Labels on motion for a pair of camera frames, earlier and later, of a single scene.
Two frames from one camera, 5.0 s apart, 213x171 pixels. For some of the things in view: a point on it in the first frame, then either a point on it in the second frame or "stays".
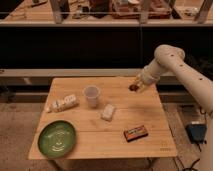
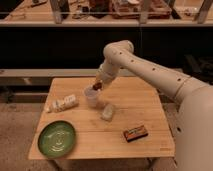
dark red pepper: x=133 y=87 -> x=97 y=86
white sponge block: x=108 y=112 stays
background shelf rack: x=106 y=13 stays
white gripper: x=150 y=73 -> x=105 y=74
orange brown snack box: x=135 y=133 stays
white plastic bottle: x=59 y=105 stays
